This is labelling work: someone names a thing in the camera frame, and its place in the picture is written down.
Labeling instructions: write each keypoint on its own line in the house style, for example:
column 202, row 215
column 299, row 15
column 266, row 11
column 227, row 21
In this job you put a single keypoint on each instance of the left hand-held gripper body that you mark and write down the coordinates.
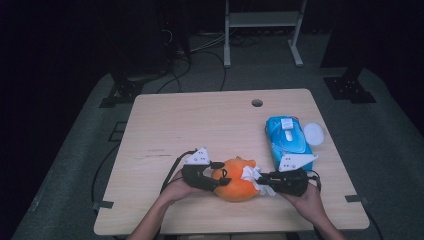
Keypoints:
column 196, row 173

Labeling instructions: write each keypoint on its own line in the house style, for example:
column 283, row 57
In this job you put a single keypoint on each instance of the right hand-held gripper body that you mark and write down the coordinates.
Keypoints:
column 290, row 181

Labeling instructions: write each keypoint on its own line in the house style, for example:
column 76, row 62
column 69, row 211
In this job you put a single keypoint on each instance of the orange plush toy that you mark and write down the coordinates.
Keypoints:
column 233, row 188

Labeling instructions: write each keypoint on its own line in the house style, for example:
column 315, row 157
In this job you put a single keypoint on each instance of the blue wet wipe pack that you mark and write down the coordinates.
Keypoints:
column 283, row 146

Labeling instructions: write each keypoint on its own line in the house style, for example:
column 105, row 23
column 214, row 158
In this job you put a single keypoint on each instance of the person's left hand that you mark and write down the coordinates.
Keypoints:
column 178, row 191

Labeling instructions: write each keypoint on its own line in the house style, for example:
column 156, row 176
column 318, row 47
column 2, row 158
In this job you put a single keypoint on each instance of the person's right hand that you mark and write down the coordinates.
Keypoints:
column 308, row 205

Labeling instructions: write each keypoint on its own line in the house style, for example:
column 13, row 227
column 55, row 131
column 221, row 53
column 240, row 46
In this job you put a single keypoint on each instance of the white round lid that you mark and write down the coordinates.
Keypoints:
column 314, row 133

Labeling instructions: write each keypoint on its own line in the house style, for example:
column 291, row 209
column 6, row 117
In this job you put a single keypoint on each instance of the black tape piece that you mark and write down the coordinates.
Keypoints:
column 356, row 199
column 102, row 204

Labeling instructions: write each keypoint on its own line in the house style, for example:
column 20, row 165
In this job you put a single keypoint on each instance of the black stand base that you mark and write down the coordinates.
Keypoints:
column 125, row 90
column 348, row 88

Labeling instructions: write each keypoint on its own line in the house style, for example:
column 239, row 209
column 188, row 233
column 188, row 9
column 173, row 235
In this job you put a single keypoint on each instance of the white metal stand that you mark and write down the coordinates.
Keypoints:
column 263, row 19

